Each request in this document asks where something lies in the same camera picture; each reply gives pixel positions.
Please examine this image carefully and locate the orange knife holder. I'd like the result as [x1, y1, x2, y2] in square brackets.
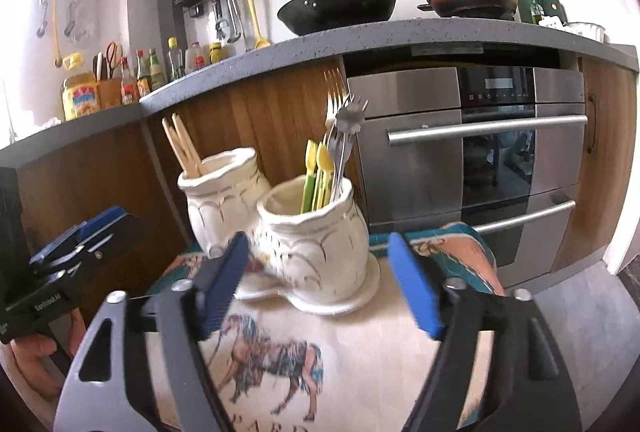
[92, 41, 125, 109]

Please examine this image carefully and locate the light wooden chopstick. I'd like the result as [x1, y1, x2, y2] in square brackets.
[161, 118, 198, 178]
[171, 112, 207, 177]

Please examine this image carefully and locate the white ceramic jar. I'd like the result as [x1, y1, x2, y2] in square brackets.
[254, 177, 373, 305]
[177, 147, 273, 258]

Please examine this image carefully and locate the large yellow jar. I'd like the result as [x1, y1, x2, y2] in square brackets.
[61, 72, 100, 122]

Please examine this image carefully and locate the person's left hand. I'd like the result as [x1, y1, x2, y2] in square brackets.
[10, 304, 88, 395]

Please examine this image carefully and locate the yellow plastic spoon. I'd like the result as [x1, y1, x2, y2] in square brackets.
[312, 147, 335, 208]

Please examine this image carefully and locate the yellow plastic spatula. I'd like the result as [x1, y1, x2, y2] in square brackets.
[244, 0, 272, 50]

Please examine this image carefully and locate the yellow long hanging spoon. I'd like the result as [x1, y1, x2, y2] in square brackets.
[52, 0, 65, 68]

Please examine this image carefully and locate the grey kitchen countertop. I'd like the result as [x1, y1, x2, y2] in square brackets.
[0, 17, 640, 163]

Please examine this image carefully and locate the silver metal fork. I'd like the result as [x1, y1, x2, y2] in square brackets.
[330, 96, 369, 208]

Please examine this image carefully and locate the white bowl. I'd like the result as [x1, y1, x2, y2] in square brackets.
[567, 21, 608, 44]

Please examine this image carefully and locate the stainless steel oven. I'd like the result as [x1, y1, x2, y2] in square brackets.
[346, 66, 590, 290]

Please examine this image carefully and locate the green plastic utensil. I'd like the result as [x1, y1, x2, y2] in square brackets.
[300, 139, 321, 215]

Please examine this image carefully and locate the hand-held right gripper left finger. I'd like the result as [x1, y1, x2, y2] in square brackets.
[52, 232, 251, 432]

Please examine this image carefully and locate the horse print table cloth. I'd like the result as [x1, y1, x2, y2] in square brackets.
[150, 222, 506, 432]

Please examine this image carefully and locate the wooden base cabinet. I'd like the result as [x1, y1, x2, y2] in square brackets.
[0, 57, 361, 313]

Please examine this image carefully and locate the row of sauce bottles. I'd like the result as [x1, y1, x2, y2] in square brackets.
[119, 37, 236, 107]

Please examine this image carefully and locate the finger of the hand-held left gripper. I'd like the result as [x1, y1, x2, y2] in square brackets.
[30, 212, 147, 285]
[29, 206, 128, 263]

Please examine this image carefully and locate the green appliance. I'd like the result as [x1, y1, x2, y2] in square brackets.
[517, 0, 568, 25]

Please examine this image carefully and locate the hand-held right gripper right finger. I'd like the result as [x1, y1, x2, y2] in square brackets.
[387, 232, 583, 432]

